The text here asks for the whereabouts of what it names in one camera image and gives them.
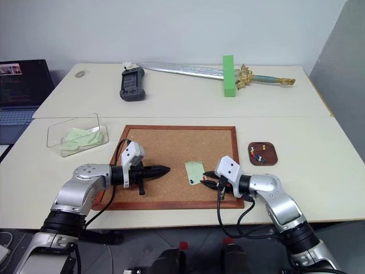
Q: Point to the green paper notes pile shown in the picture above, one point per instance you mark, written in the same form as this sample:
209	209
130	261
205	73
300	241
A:
82	138

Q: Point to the dark rounded shape red tab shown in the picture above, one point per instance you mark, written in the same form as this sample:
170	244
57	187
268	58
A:
235	257
171	259

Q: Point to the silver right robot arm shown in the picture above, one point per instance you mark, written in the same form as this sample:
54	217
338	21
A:
273	188

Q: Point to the black handheld device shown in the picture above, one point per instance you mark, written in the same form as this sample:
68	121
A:
131	84

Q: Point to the open laptop computer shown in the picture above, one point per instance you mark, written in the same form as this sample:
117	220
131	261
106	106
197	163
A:
22	82

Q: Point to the small white figurine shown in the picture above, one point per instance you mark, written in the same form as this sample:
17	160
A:
128	65

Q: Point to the black robot waist bracket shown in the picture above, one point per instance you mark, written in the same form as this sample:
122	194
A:
99	237

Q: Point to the silver toy sword gold hilt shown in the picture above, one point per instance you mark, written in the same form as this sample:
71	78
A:
182	69

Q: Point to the grey partition panel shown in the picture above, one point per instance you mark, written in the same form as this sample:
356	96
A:
342	85

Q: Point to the cork board with wooden frame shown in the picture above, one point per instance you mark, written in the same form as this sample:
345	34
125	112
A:
171	142

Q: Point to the clear plastic box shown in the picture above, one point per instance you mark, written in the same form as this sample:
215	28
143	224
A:
77	137

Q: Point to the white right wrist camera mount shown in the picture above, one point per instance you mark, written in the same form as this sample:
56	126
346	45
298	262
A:
229	169

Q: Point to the green foam block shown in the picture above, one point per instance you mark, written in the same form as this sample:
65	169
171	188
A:
229	77

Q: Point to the brown square tray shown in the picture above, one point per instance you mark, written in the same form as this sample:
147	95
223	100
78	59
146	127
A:
263	154

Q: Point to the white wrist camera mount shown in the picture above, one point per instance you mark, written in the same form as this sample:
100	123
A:
229	169
131	152

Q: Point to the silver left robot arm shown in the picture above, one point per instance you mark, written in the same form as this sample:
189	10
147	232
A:
85	177

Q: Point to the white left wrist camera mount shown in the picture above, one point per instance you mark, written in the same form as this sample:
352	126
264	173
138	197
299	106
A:
131	152

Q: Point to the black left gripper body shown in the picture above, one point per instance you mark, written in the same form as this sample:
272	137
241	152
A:
141	174

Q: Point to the green sticky note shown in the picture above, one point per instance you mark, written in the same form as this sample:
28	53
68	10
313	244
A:
194	171

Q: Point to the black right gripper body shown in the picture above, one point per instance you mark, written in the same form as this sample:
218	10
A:
223	185

